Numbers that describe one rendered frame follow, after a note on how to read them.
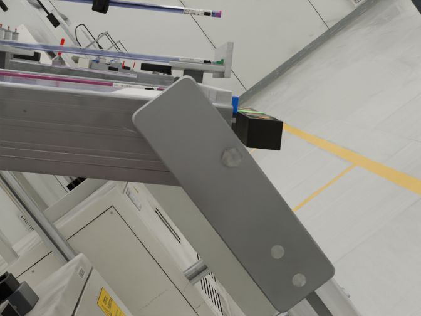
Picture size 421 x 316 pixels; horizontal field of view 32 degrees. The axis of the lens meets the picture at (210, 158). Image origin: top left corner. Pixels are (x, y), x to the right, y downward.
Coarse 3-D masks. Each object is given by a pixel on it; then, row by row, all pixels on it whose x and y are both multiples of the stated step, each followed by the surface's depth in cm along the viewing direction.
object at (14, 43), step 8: (0, 40) 134; (8, 40) 134; (40, 48) 135; (48, 48) 135; (56, 48) 135; (64, 48) 135; (72, 48) 135; (80, 48) 135; (88, 48) 135; (96, 48) 136; (120, 56) 136; (128, 56) 136; (136, 56) 136; (144, 56) 136; (152, 56) 136; (160, 56) 136; (168, 56) 136; (176, 56) 137
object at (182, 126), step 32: (160, 96) 48; (192, 96) 48; (160, 128) 48; (192, 128) 48; (224, 128) 48; (192, 160) 48; (224, 160) 48; (192, 192) 49; (224, 192) 49; (256, 192) 49; (224, 224) 49; (256, 224) 49; (288, 224) 49; (256, 256) 49; (288, 256) 50; (320, 256) 50; (0, 288) 104; (288, 288) 50
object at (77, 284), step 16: (80, 256) 121; (64, 272) 116; (80, 272) 115; (96, 272) 123; (48, 288) 112; (64, 288) 103; (80, 288) 109; (96, 288) 116; (48, 304) 99; (64, 304) 98; (80, 304) 104; (96, 304) 110; (112, 304) 118
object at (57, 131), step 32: (0, 96) 52; (32, 96) 52; (64, 96) 52; (96, 96) 52; (128, 96) 52; (0, 128) 52; (32, 128) 52; (64, 128) 52; (96, 128) 52; (128, 128) 52; (0, 160) 52; (32, 160) 52; (64, 160) 52; (96, 160) 52; (128, 160) 53; (160, 160) 53
